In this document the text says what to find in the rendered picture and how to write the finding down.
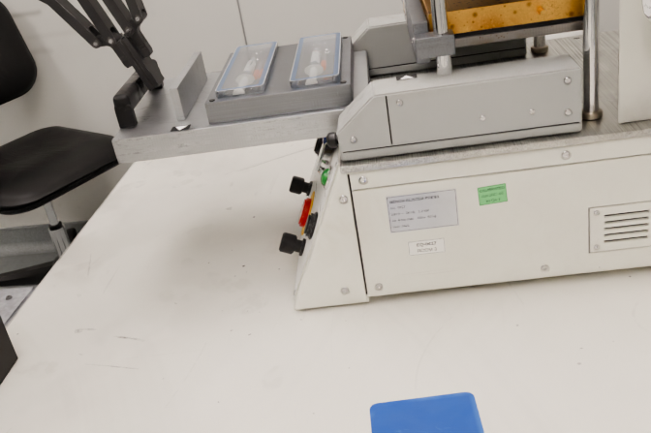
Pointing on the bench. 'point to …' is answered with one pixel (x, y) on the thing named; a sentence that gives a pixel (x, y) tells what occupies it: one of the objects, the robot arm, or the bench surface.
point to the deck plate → (608, 91)
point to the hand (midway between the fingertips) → (140, 61)
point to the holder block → (279, 101)
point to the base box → (482, 222)
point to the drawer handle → (127, 100)
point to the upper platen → (511, 8)
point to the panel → (316, 211)
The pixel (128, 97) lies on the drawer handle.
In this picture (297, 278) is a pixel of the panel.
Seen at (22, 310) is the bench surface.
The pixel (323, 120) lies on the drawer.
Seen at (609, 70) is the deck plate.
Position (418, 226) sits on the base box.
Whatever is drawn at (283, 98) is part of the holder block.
